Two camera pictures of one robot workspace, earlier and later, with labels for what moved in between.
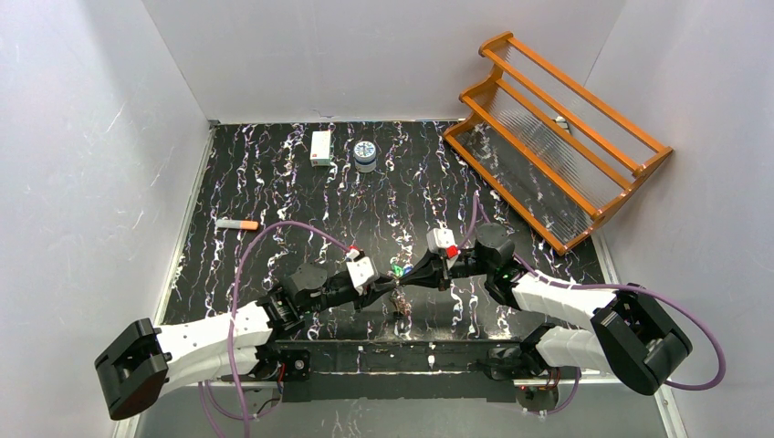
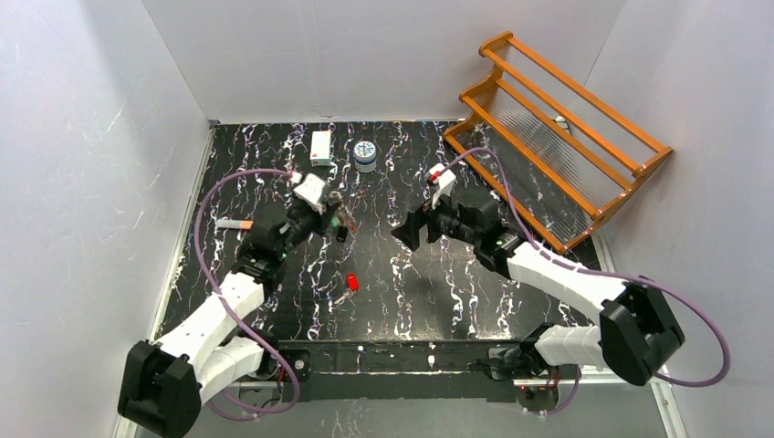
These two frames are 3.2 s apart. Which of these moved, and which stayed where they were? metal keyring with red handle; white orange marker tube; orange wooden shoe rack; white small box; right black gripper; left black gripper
Moved: metal keyring with red handle; right black gripper; left black gripper
Stayed: white orange marker tube; orange wooden shoe rack; white small box
